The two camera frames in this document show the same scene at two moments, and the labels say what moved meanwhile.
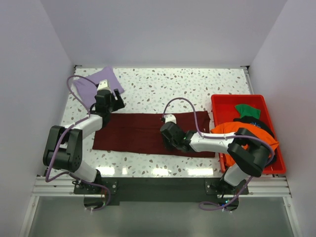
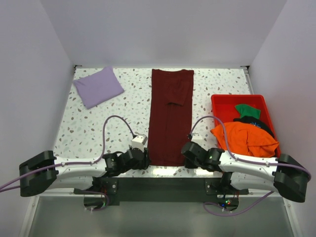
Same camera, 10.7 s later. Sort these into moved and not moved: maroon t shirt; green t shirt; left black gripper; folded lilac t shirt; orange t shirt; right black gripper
Moved: left black gripper; right black gripper; maroon t shirt
Not moved: folded lilac t shirt; green t shirt; orange t shirt
